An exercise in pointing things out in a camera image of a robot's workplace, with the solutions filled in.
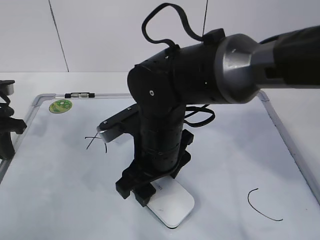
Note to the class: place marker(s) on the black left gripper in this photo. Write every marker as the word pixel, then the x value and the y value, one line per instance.
pixel 9 125

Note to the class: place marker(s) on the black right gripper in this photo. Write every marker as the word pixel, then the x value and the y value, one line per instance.
pixel 157 153

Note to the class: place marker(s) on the white board eraser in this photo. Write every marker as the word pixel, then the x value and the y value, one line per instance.
pixel 171 203

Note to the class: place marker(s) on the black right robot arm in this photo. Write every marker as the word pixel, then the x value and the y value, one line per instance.
pixel 220 70

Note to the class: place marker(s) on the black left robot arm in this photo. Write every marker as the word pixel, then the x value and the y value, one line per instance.
pixel 6 89

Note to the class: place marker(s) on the green round magnet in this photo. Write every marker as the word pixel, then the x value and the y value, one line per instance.
pixel 60 106

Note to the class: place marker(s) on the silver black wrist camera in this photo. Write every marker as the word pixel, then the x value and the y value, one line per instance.
pixel 124 122

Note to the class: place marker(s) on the white board with grey frame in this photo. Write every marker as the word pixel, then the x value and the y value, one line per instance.
pixel 244 180

